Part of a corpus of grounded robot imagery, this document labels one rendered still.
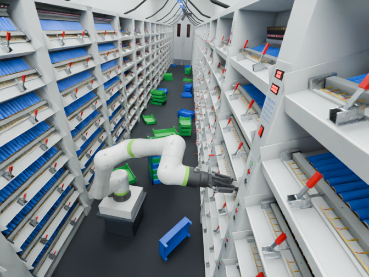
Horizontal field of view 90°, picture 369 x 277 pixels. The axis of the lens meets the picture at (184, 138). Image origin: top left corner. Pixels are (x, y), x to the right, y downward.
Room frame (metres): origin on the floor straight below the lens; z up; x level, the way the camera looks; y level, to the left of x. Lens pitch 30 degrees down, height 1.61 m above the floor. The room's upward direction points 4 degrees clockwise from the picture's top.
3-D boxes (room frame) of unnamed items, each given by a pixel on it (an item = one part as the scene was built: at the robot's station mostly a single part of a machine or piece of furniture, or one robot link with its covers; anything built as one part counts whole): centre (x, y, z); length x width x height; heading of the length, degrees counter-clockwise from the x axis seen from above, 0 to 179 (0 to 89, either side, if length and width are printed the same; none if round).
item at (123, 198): (1.10, 0.54, 0.40); 0.26 x 0.15 x 0.06; 76
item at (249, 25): (1.19, -0.32, 0.87); 0.20 x 0.09 x 1.75; 91
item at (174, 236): (0.92, 0.01, 0.10); 0.30 x 0.08 x 0.20; 140
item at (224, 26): (1.89, -0.31, 0.87); 0.20 x 0.09 x 1.75; 91
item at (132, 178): (1.69, 0.70, 0.04); 0.30 x 0.20 x 0.08; 36
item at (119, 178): (1.08, 0.50, 0.52); 0.16 x 0.13 x 0.19; 142
